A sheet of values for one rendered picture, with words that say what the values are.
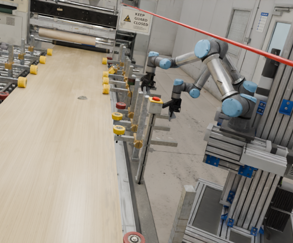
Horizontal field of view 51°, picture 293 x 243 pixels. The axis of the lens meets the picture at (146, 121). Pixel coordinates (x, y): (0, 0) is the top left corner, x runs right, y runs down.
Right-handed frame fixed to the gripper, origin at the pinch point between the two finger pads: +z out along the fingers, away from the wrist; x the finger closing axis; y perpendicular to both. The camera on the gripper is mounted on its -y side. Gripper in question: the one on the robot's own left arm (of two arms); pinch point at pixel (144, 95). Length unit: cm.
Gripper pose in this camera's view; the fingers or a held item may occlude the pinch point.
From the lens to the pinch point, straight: 245.3
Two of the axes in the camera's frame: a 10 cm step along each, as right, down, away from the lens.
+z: -1.9, 9.2, 3.5
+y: 4.6, 4.0, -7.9
